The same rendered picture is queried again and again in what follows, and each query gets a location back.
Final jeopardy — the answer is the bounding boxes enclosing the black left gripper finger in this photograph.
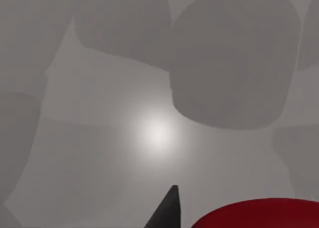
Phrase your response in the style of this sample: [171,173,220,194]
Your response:
[144,185,181,228]

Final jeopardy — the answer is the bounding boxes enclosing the dark red round object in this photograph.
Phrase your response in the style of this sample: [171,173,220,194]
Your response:
[190,198,319,228]

